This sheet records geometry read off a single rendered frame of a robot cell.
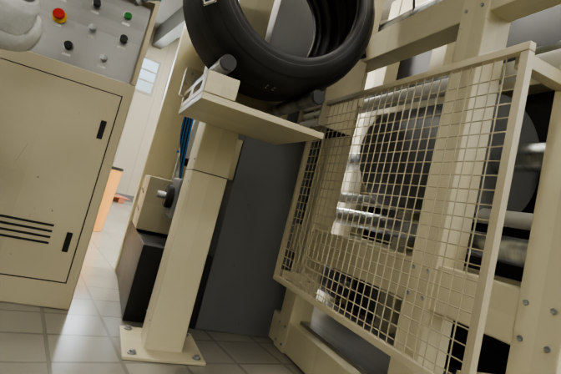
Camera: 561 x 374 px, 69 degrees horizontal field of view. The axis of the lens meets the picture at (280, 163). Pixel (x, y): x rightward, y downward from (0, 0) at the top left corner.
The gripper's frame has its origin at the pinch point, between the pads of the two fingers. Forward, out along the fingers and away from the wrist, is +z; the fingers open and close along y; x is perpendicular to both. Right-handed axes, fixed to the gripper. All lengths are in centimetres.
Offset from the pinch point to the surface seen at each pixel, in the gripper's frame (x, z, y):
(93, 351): -61, -1, 90
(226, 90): -0.7, 13.4, 24.3
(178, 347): -46, 18, 101
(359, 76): 20, 81, 25
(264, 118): 5.1, 19.6, 33.5
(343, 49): 26, 40, 19
